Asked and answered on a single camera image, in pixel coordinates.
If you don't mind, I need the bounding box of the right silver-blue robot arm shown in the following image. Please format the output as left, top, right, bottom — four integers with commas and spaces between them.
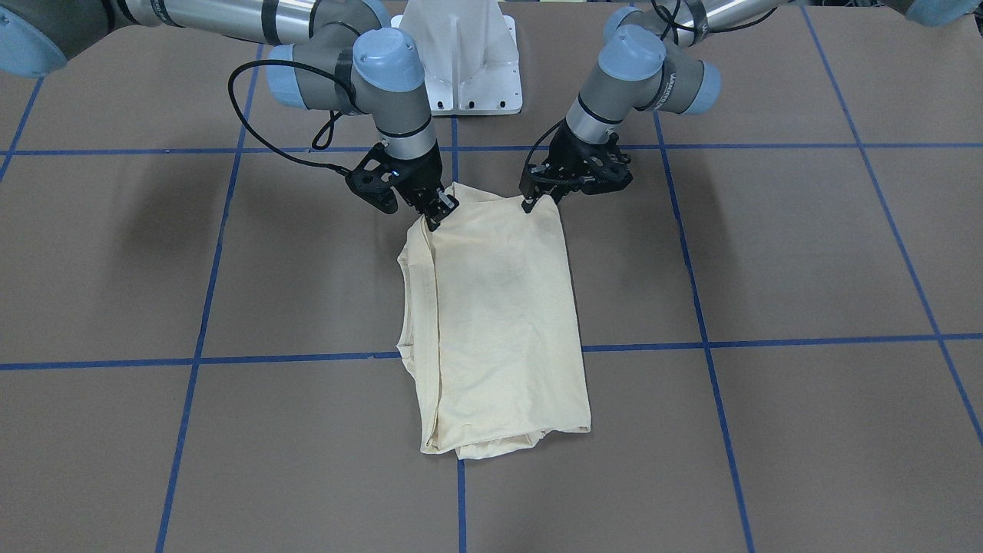
1, 1, 458, 230

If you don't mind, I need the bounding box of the cream long-sleeve printed shirt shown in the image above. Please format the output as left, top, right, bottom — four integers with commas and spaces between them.
397, 183, 592, 459

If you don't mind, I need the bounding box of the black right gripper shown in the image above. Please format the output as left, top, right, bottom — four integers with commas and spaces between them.
345, 143, 460, 232

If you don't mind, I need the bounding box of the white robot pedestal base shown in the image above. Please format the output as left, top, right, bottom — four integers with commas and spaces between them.
391, 1, 524, 117

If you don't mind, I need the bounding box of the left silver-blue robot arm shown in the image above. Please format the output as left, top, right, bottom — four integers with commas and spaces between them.
520, 1, 981, 213

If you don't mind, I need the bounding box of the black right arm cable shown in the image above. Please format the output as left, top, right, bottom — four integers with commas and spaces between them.
227, 60, 369, 174

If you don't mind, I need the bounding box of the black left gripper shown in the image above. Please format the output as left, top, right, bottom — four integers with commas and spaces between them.
519, 120, 634, 214

